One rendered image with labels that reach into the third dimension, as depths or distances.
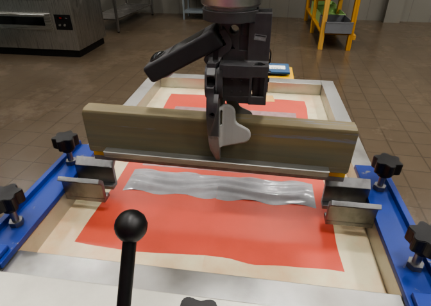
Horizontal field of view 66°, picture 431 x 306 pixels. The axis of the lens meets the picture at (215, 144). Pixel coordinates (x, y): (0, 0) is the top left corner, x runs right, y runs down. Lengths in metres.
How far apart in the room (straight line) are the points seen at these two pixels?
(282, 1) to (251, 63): 7.29
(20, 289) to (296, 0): 7.51
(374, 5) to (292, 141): 7.49
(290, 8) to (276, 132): 7.28
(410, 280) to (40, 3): 5.00
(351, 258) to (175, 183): 0.33
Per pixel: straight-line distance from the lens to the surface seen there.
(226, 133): 0.46
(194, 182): 0.64
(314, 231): 0.58
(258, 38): 0.43
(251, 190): 0.62
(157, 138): 0.51
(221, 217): 0.58
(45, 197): 0.62
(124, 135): 0.53
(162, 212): 0.60
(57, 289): 0.42
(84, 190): 0.60
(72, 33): 5.02
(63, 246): 0.59
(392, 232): 0.55
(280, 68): 1.25
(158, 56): 0.46
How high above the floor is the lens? 1.36
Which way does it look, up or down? 31 degrees down
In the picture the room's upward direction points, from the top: straight up
